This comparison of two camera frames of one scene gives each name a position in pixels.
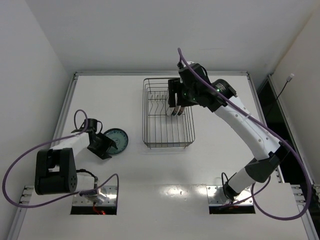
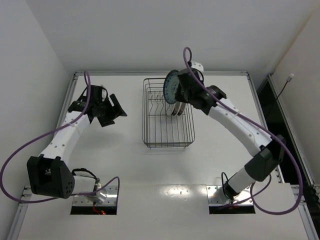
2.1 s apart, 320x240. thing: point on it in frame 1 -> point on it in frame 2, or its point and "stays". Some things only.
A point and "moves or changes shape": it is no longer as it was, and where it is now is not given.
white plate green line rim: [169, 110] stays
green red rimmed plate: [181, 109] stays
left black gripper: [100, 146] -> [108, 113]
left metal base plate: [107, 197] stays
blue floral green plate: [120, 138] moves or changes shape
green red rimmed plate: [175, 110] stays
